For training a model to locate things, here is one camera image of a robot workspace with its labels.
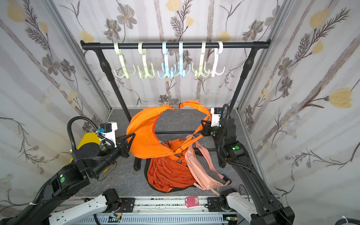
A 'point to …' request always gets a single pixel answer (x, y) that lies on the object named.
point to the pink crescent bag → (204, 180)
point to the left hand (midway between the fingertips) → (135, 136)
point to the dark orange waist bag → (174, 145)
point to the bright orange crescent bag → (142, 142)
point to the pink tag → (192, 201)
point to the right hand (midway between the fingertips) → (205, 121)
